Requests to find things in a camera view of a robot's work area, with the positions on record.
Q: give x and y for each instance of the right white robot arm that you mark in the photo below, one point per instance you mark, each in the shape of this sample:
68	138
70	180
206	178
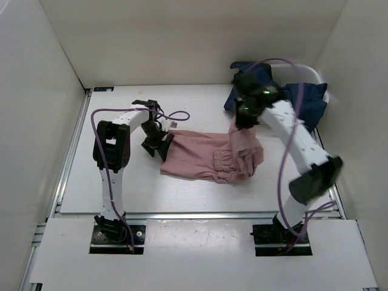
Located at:
317	170

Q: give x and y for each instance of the dark blue jeans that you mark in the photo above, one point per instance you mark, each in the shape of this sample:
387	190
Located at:
312	106

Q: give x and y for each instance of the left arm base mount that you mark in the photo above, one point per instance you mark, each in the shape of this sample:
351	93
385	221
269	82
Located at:
136	238

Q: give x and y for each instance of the white plastic basket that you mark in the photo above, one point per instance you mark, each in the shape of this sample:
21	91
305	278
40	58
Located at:
284	74

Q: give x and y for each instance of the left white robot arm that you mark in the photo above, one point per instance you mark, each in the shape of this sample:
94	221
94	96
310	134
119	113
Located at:
111	152

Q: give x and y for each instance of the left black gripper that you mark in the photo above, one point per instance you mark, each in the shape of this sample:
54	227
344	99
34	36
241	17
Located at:
162	146

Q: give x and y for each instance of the aluminium left rail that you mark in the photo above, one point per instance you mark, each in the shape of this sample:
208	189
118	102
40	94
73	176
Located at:
66	167

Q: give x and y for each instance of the pink trousers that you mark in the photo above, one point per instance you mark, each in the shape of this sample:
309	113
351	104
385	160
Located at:
225	158

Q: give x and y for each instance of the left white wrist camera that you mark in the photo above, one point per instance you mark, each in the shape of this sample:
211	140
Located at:
168	124

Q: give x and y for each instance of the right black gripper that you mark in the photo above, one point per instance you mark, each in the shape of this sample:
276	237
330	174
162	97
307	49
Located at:
243	124

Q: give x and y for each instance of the aluminium front rail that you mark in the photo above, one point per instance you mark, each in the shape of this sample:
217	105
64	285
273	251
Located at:
142	217

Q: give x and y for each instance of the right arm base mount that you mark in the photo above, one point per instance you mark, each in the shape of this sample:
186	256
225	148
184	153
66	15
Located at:
269	242

